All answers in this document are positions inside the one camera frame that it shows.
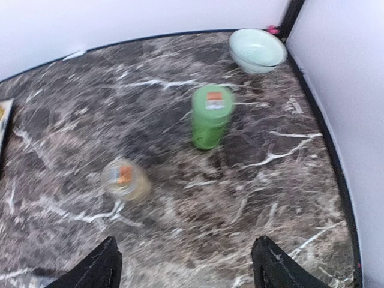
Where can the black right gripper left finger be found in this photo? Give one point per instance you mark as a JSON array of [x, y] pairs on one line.
[[102, 267]]

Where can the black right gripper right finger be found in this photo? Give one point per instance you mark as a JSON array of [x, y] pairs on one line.
[[272, 267]]

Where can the green pill bottle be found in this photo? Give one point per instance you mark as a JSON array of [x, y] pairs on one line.
[[212, 107]]

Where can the square floral ceramic plate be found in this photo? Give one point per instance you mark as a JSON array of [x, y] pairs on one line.
[[6, 107]]

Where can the small celadon bowl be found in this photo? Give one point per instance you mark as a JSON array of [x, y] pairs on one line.
[[256, 51]]

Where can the small pink object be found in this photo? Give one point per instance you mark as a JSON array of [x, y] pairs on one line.
[[273, 29]]

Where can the black corner frame post right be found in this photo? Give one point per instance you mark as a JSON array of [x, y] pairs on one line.
[[291, 14]]

